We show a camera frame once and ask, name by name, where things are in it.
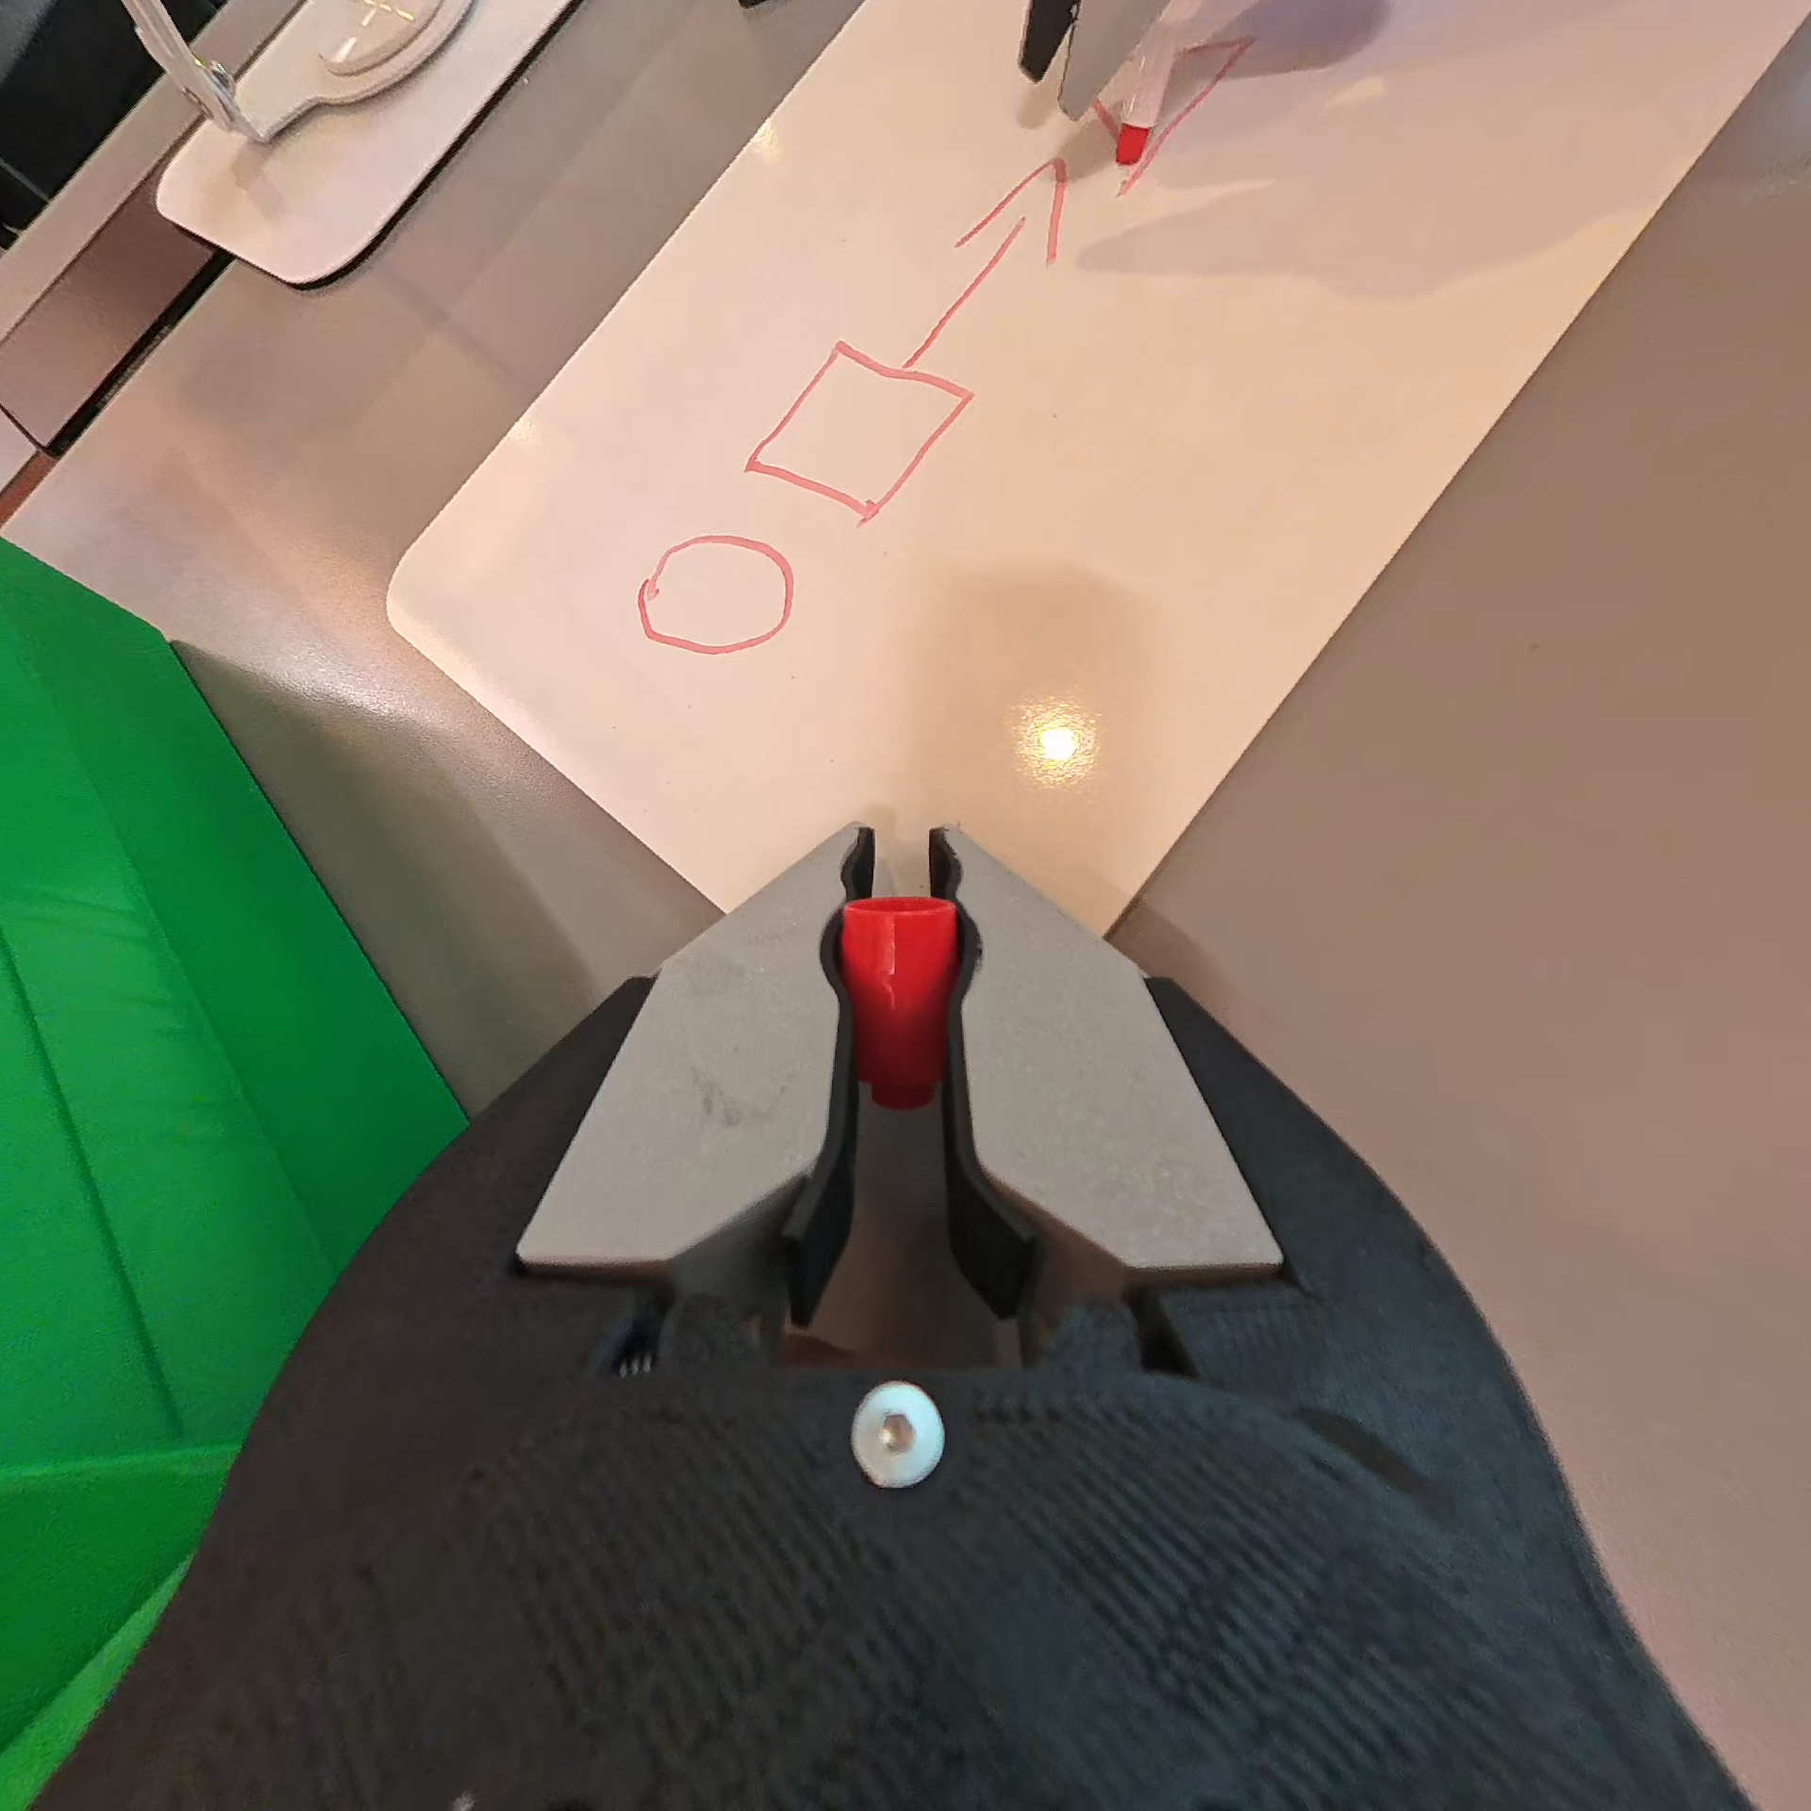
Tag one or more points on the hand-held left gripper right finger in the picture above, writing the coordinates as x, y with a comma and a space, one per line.
1115, 1115

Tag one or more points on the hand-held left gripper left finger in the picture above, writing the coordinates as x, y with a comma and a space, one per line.
680, 1115

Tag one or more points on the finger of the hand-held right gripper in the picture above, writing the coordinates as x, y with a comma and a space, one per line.
1304, 20
1102, 49

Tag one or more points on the red dry-erase marker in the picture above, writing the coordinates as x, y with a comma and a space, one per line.
1136, 127

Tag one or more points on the red marker cap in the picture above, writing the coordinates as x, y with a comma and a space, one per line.
895, 991

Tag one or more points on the white whiteboard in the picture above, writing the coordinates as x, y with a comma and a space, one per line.
1203, 495

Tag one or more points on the green plastic bin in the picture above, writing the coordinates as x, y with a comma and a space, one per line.
139, 1063

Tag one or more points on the clear acrylic stand foot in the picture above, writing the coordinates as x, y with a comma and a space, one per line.
351, 40

